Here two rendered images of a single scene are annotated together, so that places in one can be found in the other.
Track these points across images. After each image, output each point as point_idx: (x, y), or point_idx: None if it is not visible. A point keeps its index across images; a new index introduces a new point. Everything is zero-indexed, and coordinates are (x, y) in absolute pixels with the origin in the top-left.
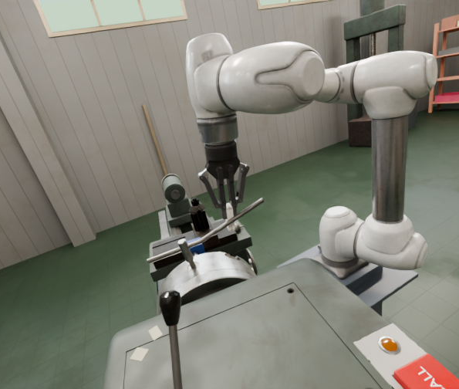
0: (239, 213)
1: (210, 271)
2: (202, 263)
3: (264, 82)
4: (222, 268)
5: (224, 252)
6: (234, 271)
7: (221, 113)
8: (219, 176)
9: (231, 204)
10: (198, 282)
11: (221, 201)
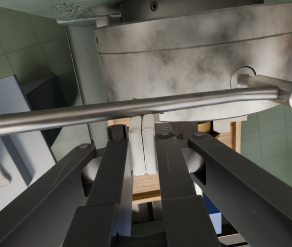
0: (106, 111)
1: (211, 45)
2: (223, 81)
3: None
4: (180, 51)
5: (139, 228)
6: (153, 42)
7: None
8: (207, 245)
9: (131, 151)
10: (244, 15)
11: (180, 147)
